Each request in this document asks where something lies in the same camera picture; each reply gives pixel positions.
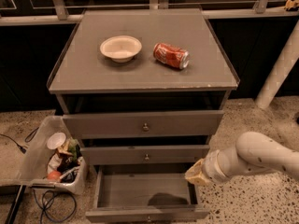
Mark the white cup in bin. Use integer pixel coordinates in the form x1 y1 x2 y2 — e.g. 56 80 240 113
47 133 66 149

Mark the black cable on floor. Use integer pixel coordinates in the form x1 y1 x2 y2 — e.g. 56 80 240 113
0 127 40 155

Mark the grey top drawer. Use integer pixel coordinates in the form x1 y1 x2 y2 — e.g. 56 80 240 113
63 110 223 139

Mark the black bar on floor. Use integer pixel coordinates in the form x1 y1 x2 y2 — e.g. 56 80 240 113
5 185 26 224

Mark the metal railing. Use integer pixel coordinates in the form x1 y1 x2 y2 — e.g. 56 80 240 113
0 0 298 26

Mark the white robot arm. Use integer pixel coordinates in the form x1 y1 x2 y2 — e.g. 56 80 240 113
185 132 299 186

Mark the white diagonal pole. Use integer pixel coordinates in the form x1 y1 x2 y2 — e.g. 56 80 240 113
255 21 299 109

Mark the white bowl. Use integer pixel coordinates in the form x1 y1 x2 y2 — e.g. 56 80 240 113
99 35 142 63

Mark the clear plastic bin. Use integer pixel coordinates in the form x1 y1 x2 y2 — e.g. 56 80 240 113
0 116 88 195

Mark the grey drawer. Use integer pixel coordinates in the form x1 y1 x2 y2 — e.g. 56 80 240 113
86 163 208 224
81 145 209 165
63 110 223 139

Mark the grey drawer cabinet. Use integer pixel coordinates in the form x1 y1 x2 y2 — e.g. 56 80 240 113
46 8 241 173

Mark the grey middle drawer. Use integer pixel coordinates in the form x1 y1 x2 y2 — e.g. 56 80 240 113
81 145 209 165

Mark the orange ball in bin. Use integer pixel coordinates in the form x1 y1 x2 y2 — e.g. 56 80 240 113
47 171 62 182

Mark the grey bottom drawer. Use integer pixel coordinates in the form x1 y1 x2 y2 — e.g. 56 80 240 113
86 163 208 224

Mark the yellow object on ledge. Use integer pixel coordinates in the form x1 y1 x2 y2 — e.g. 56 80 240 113
284 0 299 10

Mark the blue cable on floor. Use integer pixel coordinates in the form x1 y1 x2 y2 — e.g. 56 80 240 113
33 189 78 224

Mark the red soda can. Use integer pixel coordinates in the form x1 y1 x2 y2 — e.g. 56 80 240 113
153 43 190 70

